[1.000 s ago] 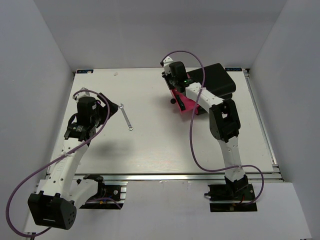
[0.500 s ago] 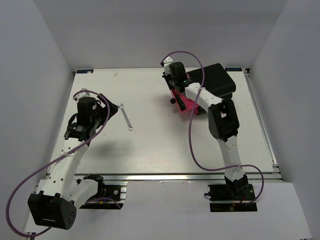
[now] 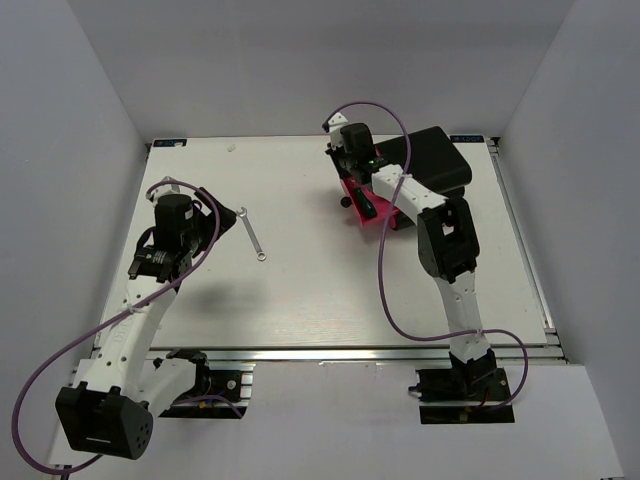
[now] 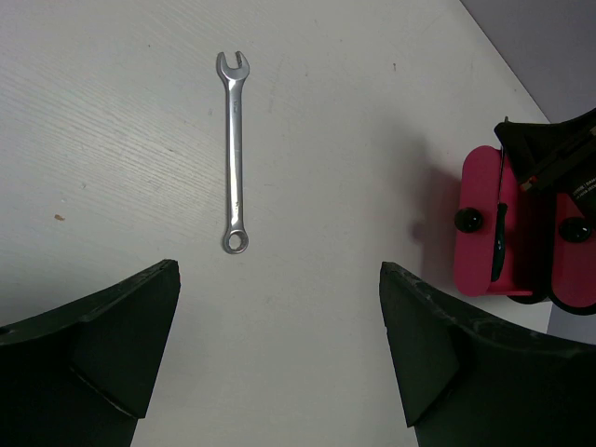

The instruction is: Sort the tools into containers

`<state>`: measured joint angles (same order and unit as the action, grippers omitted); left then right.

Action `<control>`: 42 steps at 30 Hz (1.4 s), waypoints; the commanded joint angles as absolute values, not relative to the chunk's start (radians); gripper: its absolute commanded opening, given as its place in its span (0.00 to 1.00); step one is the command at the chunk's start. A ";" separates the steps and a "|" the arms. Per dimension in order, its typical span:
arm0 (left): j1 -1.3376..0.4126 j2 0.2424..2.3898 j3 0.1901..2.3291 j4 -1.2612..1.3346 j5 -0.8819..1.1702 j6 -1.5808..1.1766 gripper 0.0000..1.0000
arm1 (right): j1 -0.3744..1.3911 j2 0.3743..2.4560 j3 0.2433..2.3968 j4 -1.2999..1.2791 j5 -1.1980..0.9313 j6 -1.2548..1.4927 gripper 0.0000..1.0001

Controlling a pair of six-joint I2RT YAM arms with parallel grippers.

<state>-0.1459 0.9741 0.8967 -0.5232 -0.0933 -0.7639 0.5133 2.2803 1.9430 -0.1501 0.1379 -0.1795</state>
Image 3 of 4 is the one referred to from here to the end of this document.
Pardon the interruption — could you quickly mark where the large green-handled screwdriver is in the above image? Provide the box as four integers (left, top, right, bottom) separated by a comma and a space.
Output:
352, 187, 377, 220

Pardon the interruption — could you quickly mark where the black drawer cabinet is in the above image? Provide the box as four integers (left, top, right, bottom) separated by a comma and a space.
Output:
370, 126, 472, 230

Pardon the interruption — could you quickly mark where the pink drawer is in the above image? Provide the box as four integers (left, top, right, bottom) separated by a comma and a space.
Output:
340, 177, 390, 226

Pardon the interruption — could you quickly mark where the blue corner label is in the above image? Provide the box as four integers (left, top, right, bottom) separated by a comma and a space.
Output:
450, 135, 485, 144
152, 138, 187, 148

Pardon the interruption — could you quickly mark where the silver combination wrench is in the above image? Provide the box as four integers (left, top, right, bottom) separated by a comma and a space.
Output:
236, 207, 267, 262

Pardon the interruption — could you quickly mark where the blue corner label right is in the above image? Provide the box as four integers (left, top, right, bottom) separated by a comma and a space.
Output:
450, 135, 485, 144

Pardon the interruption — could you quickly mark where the blue corner label left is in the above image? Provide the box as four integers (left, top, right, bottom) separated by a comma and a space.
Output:
152, 138, 187, 148

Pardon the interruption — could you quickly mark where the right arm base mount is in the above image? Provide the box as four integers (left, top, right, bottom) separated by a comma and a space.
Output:
407, 368, 515, 425

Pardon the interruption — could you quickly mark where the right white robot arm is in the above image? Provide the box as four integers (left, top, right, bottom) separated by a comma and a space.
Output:
323, 113, 497, 401

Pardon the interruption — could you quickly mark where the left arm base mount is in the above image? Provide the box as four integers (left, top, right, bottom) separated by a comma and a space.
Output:
161, 363, 253, 420

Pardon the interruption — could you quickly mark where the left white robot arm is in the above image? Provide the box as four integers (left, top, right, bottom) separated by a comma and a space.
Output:
55, 180, 236, 460

